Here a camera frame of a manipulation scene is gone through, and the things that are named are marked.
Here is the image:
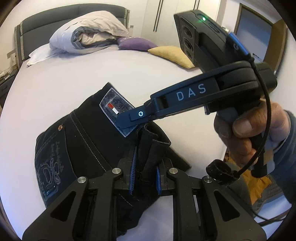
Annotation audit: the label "person's right forearm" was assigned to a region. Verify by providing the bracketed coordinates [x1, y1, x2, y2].
[266, 109, 296, 186]

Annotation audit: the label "white wardrobe with black handles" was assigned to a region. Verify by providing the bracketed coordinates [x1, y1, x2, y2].
[129, 0, 229, 40]

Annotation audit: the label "person's right hand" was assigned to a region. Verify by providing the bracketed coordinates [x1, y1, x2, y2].
[214, 102, 289, 167]

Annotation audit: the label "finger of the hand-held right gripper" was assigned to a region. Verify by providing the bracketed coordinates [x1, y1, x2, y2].
[117, 102, 167, 129]

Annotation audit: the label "black denim pants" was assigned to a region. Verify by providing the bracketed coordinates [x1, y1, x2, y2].
[35, 82, 192, 241]

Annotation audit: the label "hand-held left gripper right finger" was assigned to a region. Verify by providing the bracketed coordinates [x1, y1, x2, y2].
[156, 158, 266, 241]

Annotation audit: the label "grey padded headboard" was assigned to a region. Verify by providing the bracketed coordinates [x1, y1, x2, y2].
[14, 6, 130, 62]

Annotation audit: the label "bed with white sheet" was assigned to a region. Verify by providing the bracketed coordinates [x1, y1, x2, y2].
[0, 43, 232, 232]

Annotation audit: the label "yellow cloth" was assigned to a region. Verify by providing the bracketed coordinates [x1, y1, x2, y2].
[240, 169, 272, 205]

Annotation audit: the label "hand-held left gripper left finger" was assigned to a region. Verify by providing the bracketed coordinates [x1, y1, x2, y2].
[22, 147, 139, 241]

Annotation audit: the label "yellow cushion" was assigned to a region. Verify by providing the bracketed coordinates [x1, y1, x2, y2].
[148, 46, 196, 69]

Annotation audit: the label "black cable with strap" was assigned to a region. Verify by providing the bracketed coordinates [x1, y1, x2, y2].
[206, 58, 271, 185]

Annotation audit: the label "grey nightstand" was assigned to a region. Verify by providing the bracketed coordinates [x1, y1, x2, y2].
[0, 70, 15, 100]

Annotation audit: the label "purple cushion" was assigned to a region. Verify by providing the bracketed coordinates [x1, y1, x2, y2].
[117, 37, 159, 52]

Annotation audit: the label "folded white grey duvet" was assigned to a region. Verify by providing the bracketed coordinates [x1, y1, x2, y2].
[49, 10, 130, 55]

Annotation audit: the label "wooden doorway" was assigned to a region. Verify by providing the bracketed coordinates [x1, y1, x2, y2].
[222, 3, 289, 77]

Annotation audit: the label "white pillow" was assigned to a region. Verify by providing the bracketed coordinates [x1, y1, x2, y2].
[26, 44, 58, 67]

